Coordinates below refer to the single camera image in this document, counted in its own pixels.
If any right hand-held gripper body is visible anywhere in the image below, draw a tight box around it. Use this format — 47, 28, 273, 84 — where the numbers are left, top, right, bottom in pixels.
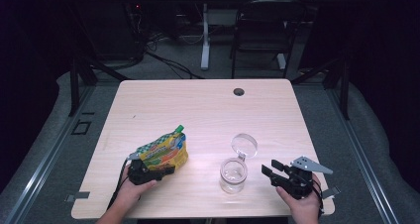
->
270, 156, 334, 200

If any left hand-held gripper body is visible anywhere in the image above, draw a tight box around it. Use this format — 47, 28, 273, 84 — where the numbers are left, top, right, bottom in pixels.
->
127, 152, 164, 186

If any yellow green snack bag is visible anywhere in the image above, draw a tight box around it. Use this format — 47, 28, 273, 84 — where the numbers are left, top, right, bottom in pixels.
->
136, 124, 190, 171

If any person's left hand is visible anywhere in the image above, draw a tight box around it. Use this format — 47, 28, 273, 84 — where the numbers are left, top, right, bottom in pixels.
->
117, 166, 158, 207

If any person's right hand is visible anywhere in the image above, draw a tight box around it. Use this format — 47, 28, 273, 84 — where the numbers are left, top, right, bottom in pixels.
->
276, 173, 323, 224

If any grey tape strip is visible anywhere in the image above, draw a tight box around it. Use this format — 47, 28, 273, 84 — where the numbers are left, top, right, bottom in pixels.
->
64, 190, 91, 203
320, 186, 341, 200

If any black tape square outline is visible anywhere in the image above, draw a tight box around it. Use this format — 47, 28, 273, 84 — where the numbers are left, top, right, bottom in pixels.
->
71, 119, 92, 136

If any black metal stand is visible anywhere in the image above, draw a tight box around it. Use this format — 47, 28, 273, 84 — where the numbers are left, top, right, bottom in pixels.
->
290, 56, 351, 121
67, 56, 132, 117

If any black folding chair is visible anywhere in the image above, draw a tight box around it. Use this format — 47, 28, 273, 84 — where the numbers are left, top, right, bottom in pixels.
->
229, 0, 308, 79

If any white standing desk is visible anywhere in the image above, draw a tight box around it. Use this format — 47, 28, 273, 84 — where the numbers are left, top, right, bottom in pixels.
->
181, 0, 326, 71

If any black equipment cabinet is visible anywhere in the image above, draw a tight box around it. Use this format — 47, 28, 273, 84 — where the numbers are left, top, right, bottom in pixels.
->
77, 0, 147, 61

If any dark curtain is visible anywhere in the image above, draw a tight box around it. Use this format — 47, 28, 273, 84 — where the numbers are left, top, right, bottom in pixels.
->
350, 0, 420, 192
0, 0, 72, 185

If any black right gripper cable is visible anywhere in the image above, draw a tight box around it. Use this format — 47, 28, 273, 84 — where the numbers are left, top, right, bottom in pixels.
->
310, 178, 326, 218

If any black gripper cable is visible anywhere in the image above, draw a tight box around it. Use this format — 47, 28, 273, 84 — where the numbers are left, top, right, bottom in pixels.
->
310, 178, 326, 218
107, 158, 132, 210

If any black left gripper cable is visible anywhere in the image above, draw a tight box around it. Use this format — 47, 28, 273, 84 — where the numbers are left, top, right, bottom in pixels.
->
107, 158, 132, 210

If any aluminium floor rail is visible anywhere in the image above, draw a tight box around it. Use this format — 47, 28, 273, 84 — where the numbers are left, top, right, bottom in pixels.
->
325, 84, 400, 224
0, 84, 98, 224

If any black floor cable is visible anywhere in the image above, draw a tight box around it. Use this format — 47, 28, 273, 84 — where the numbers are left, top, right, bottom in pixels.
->
143, 49, 204, 80

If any tangle of floor cables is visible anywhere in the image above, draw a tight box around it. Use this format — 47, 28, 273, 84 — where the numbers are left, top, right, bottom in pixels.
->
138, 29, 204, 54

